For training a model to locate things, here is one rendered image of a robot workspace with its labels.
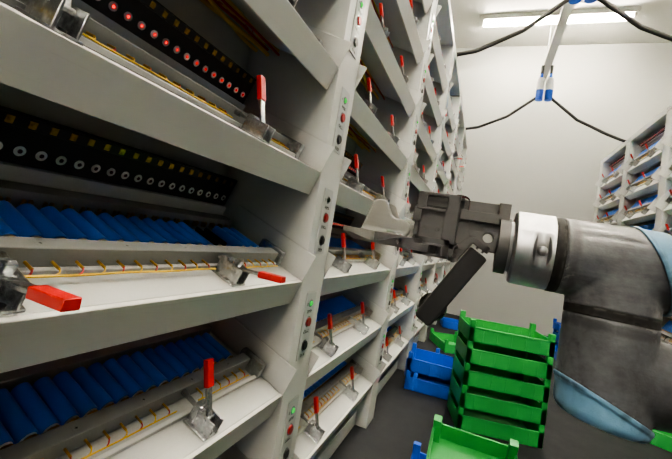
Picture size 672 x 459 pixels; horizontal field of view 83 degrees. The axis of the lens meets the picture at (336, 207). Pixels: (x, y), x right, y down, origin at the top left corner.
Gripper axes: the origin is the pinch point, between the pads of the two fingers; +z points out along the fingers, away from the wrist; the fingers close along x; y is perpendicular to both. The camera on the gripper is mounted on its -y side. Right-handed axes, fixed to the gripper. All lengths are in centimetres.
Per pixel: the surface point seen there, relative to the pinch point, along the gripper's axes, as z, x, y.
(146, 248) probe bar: 15.8, 21.5, -5.3
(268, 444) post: 11.6, -8.7, -37.9
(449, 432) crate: -17, -57, -47
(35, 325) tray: 11.3, 33.9, -10.2
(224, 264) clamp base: 14.0, 10.0, -6.9
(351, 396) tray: 12, -60, -47
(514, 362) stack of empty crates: -34, -105, -36
